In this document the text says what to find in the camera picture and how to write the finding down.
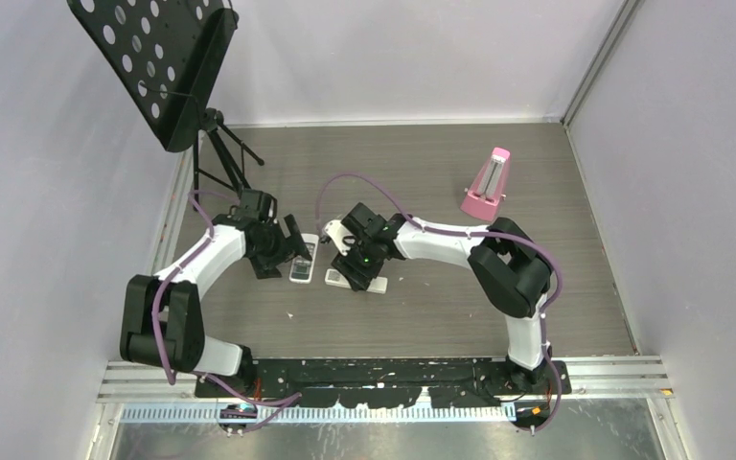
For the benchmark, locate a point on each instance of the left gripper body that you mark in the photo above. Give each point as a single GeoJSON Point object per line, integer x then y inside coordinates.
{"type": "Point", "coordinates": [273, 251]}

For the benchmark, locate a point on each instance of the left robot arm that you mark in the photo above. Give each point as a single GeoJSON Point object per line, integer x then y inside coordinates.
{"type": "Point", "coordinates": [162, 322]}

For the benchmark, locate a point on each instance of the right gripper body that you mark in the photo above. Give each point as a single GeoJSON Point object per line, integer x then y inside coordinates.
{"type": "Point", "coordinates": [361, 264]}

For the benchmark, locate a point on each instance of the long white remote control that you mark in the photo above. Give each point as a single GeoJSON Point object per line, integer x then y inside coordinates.
{"type": "Point", "coordinates": [336, 279]}

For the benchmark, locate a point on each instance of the small white remote control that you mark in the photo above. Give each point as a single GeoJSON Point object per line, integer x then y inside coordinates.
{"type": "Point", "coordinates": [301, 269]}

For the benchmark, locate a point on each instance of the pink metronome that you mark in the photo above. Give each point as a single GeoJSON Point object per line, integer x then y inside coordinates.
{"type": "Point", "coordinates": [484, 196]}

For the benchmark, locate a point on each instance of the black perforated music stand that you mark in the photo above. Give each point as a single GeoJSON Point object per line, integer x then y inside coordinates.
{"type": "Point", "coordinates": [168, 55]}

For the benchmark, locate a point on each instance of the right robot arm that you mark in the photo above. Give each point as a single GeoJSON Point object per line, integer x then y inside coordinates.
{"type": "Point", "coordinates": [507, 265]}

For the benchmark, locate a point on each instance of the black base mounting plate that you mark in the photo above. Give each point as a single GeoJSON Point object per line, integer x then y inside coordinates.
{"type": "Point", "coordinates": [387, 382]}

